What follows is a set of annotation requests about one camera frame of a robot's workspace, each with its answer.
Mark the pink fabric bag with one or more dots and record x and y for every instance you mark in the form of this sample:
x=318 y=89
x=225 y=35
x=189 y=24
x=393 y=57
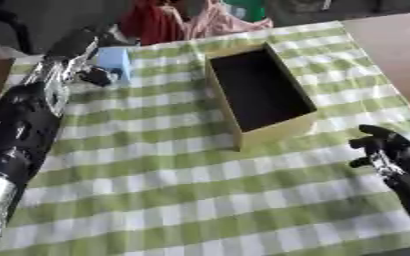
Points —
x=214 y=23

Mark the green object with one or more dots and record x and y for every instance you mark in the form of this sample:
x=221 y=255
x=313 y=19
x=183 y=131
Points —
x=246 y=9

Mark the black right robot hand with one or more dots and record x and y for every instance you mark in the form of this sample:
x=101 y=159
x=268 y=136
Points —
x=404 y=156

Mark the light blue block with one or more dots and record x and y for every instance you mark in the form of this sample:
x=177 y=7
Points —
x=116 y=61

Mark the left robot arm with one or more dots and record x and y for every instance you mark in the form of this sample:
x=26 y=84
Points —
x=22 y=133

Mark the red fabric bag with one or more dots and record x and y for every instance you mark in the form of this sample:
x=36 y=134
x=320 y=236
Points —
x=150 y=21

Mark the tan cardboard box, dark inside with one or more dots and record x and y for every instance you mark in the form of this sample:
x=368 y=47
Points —
x=261 y=90

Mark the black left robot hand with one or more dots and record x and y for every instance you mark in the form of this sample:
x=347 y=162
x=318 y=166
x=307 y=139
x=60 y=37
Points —
x=68 y=45

